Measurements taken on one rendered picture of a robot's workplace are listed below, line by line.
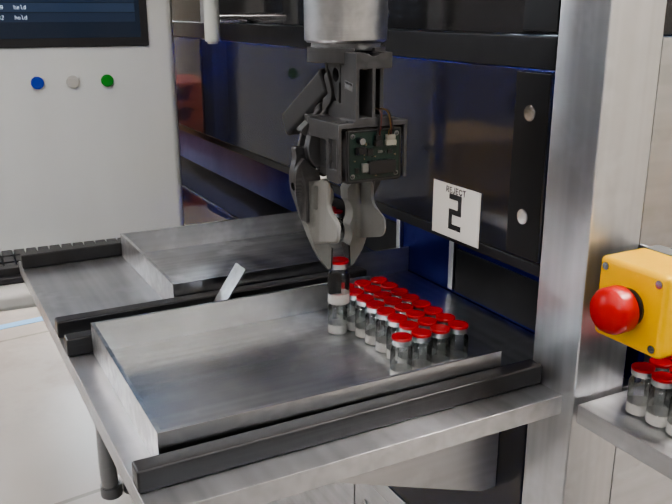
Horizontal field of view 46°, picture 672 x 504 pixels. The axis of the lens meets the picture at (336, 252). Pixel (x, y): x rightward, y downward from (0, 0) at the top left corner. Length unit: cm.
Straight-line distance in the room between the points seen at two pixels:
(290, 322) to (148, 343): 16
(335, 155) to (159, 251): 57
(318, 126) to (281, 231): 60
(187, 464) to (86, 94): 99
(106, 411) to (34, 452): 177
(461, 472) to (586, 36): 46
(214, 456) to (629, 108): 45
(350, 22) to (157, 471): 40
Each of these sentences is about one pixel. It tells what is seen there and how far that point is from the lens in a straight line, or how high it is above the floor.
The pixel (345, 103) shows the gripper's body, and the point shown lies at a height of 115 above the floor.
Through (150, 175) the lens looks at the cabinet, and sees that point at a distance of 157.
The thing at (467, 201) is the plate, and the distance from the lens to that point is 86.
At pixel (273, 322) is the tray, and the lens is 94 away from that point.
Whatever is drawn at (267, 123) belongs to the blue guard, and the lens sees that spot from 132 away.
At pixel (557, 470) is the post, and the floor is 80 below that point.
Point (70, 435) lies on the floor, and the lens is 260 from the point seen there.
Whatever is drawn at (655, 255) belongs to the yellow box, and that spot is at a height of 103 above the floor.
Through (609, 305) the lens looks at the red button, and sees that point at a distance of 68.
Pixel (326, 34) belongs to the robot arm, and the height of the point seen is 121.
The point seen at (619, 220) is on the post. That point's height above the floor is 105.
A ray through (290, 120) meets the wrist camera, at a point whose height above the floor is 112.
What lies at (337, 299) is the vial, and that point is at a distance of 79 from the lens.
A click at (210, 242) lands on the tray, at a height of 88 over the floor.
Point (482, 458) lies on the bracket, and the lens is 90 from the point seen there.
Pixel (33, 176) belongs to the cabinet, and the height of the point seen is 94.
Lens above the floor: 123
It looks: 17 degrees down
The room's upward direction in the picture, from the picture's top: straight up
